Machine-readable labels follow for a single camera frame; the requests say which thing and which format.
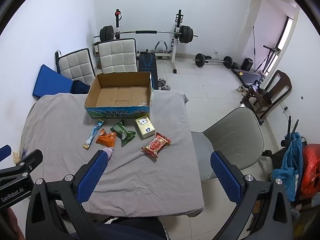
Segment yellow snack box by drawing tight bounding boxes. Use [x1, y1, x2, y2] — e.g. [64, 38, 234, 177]
[135, 116, 156, 140]

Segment dark wooden chair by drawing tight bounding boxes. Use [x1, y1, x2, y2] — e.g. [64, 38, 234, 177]
[240, 70, 292, 120]

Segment long barbell with black plates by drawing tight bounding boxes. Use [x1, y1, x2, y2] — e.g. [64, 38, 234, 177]
[94, 25, 199, 43]

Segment dark blue jacket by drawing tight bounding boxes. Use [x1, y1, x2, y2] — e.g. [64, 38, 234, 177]
[71, 80, 91, 95]

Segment black pole with red cord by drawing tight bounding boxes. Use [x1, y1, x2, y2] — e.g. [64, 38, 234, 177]
[252, 25, 257, 58]

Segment red snack packet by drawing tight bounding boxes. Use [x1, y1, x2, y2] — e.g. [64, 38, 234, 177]
[142, 132, 172, 158]

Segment black folded stand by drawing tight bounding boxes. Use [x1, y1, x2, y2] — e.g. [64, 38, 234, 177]
[280, 116, 300, 148]

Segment grey table cloth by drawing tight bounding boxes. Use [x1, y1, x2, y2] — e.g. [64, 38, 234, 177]
[20, 90, 205, 218]

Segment white quilted chair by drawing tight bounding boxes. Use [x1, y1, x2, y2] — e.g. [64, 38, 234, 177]
[97, 38, 138, 75]
[55, 48, 97, 85]

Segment white bench press rack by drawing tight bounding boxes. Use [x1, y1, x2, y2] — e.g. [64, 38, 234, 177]
[114, 9, 184, 74]

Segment person's left forearm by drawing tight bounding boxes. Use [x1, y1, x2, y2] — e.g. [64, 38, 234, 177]
[0, 206, 27, 240]

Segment cardboard box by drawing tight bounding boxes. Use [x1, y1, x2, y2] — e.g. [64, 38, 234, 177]
[84, 72, 153, 119]

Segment lavender cloth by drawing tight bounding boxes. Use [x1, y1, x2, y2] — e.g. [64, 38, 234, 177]
[101, 148, 115, 161]

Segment blue bag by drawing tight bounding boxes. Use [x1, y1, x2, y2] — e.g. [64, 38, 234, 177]
[271, 132, 304, 202]

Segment green snack packet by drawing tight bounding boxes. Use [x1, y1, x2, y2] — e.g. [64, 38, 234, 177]
[110, 120, 137, 147]

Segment black weight bench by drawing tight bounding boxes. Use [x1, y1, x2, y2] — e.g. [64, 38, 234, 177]
[138, 51, 160, 90]

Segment orange snack packet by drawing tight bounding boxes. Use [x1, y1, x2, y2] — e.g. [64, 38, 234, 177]
[96, 129, 117, 148]

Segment blue foam mat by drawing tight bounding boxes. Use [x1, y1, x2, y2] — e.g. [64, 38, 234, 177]
[32, 64, 73, 98]

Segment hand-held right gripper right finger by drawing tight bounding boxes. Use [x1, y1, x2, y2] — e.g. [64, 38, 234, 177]
[210, 151, 293, 240]

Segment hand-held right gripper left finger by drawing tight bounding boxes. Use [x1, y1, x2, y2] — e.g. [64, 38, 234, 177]
[25, 150, 109, 240]

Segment grey office chair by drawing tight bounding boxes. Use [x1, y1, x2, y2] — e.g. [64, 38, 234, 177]
[191, 107, 264, 182]

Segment long blue snack packet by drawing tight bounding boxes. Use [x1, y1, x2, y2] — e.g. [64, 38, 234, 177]
[83, 119, 105, 150]

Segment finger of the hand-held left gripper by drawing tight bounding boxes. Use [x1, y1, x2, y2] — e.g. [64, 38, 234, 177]
[0, 144, 12, 162]
[0, 149, 43, 178]

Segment black speaker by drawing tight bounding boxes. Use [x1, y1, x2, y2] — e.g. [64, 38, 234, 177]
[240, 58, 254, 71]

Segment white door frame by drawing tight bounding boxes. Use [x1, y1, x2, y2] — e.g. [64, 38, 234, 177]
[240, 0, 300, 67]

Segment short barbell with black plates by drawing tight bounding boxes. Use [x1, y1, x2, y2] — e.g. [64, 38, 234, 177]
[192, 53, 233, 68]

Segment black treadmill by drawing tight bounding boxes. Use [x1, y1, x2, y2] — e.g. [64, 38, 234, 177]
[232, 69, 267, 87]

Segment red plastic bag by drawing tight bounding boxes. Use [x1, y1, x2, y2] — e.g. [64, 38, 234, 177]
[300, 144, 320, 196]

